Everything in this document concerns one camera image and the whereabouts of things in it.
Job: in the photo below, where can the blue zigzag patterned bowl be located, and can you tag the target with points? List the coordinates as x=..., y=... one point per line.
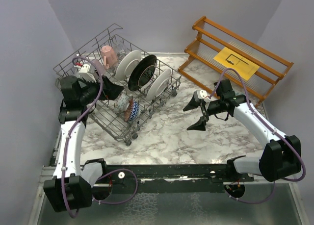
x=133, y=110

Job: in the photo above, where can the black mounting base bar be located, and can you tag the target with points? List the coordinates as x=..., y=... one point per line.
x=128, y=179

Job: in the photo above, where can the red patterned glass bowl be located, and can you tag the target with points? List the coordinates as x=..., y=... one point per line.
x=122, y=103

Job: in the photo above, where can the purple mug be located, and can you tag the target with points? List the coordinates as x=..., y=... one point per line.
x=99, y=67

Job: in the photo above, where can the black rimmed printed plate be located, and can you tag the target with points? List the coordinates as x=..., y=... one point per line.
x=127, y=65

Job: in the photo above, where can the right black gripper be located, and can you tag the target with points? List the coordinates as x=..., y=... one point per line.
x=200, y=124

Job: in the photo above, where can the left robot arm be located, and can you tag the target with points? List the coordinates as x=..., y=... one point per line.
x=73, y=119

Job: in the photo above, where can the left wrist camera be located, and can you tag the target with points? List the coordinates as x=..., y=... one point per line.
x=85, y=72

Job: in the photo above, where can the orange wooden shelf rack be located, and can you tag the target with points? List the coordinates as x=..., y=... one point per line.
x=211, y=38

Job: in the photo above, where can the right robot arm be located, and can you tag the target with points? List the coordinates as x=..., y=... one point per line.
x=281, y=153

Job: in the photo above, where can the black rimmed cream plate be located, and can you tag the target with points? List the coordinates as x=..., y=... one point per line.
x=142, y=73

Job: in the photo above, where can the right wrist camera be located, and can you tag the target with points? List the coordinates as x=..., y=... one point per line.
x=200, y=95

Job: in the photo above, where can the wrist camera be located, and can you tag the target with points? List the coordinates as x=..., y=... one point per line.
x=200, y=95
x=85, y=72

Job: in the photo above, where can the blue rimmed white plate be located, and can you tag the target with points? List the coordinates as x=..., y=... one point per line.
x=159, y=85

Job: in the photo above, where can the pink cream mug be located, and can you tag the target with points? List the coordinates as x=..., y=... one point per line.
x=109, y=56

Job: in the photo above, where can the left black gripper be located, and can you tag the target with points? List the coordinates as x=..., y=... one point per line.
x=110, y=90

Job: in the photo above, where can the yellow paper card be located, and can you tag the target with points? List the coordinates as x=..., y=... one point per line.
x=231, y=59

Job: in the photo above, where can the grey wire dish rack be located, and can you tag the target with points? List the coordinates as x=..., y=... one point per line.
x=114, y=123

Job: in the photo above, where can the clear drinking glass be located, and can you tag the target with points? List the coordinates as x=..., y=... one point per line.
x=119, y=48

